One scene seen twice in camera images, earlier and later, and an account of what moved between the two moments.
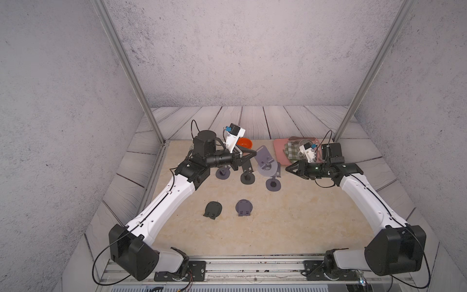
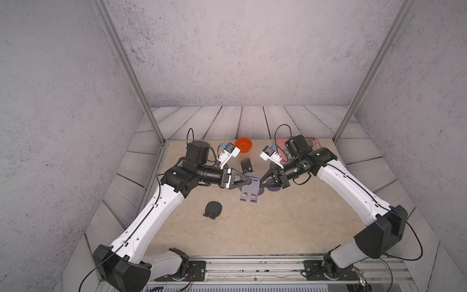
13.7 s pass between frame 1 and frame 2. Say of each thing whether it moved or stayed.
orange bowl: stayed
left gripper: moved
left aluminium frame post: stayed
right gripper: moved
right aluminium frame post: stayed
